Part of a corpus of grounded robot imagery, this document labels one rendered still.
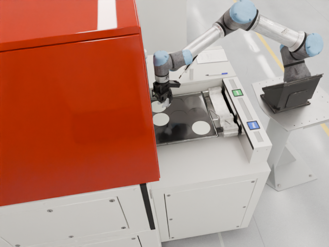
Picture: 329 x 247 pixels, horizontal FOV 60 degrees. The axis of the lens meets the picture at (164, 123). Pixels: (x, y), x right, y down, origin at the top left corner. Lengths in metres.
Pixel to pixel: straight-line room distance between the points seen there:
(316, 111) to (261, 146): 0.58
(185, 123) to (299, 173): 1.31
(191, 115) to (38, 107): 1.08
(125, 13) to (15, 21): 0.23
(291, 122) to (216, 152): 0.51
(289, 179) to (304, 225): 0.38
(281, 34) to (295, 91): 0.36
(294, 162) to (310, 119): 0.86
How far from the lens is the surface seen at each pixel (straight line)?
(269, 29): 1.61
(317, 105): 1.99
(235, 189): 1.64
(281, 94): 1.75
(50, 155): 0.87
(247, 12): 1.54
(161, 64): 1.37
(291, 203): 2.48
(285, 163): 2.65
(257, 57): 3.74
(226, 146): 1.62
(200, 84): 1.80
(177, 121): 1.62
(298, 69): 1.81
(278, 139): 2.14
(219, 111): 1.71
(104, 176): 0.96
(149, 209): 1.19
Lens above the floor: 2.10
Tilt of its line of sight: 48 degrees down
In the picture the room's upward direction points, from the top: 5 degrees counter-clockwise
